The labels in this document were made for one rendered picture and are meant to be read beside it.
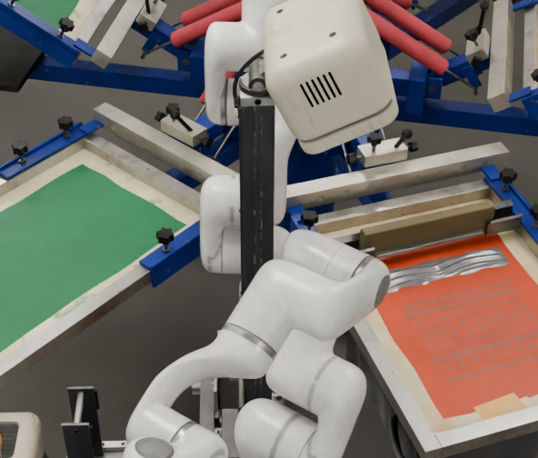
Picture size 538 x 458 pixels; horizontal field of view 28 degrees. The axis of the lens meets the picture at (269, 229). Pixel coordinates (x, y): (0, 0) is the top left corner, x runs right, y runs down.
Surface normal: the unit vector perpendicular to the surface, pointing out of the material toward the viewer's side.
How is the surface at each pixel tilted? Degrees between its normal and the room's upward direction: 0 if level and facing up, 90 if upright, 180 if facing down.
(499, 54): 32
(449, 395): 0
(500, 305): 0
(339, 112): 90
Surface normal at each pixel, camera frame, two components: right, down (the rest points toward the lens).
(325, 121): 0.03, 0.64
